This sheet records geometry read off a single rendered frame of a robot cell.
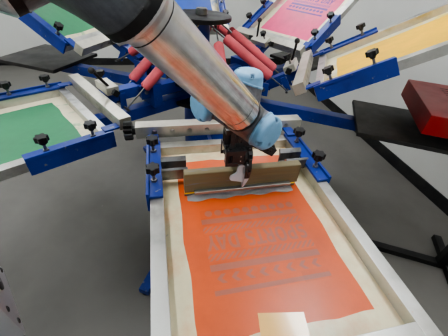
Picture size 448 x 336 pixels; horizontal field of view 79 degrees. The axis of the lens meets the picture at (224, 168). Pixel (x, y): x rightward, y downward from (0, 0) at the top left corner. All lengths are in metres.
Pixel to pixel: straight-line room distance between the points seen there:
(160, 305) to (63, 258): 1.47
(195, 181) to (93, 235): 1.38
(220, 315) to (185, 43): 0.54
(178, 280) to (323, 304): 0.34
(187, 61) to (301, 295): 0.57
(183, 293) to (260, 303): 0.18
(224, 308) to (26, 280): 1.56
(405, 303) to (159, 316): 0.54
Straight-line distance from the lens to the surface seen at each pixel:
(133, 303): 1.77
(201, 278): 0.71
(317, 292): 0.75
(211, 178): 0.83
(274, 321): 0.69
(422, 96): 1.62
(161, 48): 0.36
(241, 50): 1.47
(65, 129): 1.31
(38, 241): 2.22
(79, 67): 2.12
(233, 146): 0.77
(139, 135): 1.09
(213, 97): 0.43
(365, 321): 0.76
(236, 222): 0.81
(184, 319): 0.67
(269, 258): 0.76
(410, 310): 0.78
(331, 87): 1.23
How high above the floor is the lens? 1.57
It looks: 38 degrees down
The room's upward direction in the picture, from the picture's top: 5 degrees clockwise
